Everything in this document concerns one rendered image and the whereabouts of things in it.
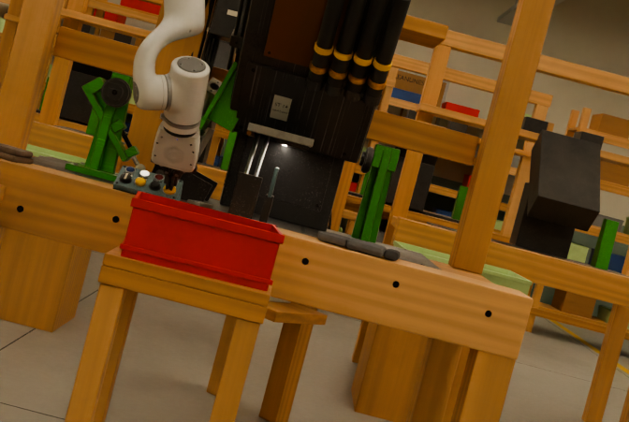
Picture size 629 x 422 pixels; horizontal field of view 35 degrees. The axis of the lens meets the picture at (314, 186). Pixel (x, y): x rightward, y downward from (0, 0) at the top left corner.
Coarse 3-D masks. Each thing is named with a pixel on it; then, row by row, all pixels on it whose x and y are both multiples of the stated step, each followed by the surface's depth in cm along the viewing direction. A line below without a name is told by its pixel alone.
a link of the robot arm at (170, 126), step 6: (162, 114) 221; (168, 126) 219; (174, 126) 219; (180, 126) 218; (186, 126) 219; (192, 126) 220; (198, 126) 222; (174, 132) 220; (180, 132) 219; (186, 132) 220; (192, 132) 221
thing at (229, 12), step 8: (224, 0) 281; (232, 0) 281; (216, 8) 281; (224, 8) 281; (232, 8) 281; (216, 16) 281; (224, 16) 281; (232, 16) 281; (216, 24) 281; (224, 24) 281; (232, 24) 281; (240, 24) 281; (216, 32) 281; (224, 32) 281; (224, 40) 292
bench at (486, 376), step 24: (0, 240) 298; (432, 360) 296; (456, 360) 296; (480, 360) 236; (504, 360) 236; (432, 384) 296; (480, 384) 236; (504, 384) 236; (432, 408) 296; (456, 408) 242; (480, 408) 236
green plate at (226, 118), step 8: (232, 72) 255; (224, 80) 255; (232, 80) 256; (224, 88) 255; (232, 88) 256; (216, 96) 255; (224, 96) 256; (216, 104) 256; (224, 104) 256; (208, 112) 255; (216, 112) 256; (224, 112) 256; (232, 112) 256; (208, 120) 260; (216, 120) 256; (224, 120) 256; (232, 120) 256; (232, 128) 256
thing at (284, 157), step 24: (240, 144) 272; (240, 168) 272; (264, 168) 272; (288, 168) 272; (312, 168) 272; (336, 168) 273; (264, 192) 272; (288, 192) 273; (312, 192) 273; (336, 192) 274; (288, 216) 273; (312, 216) 273
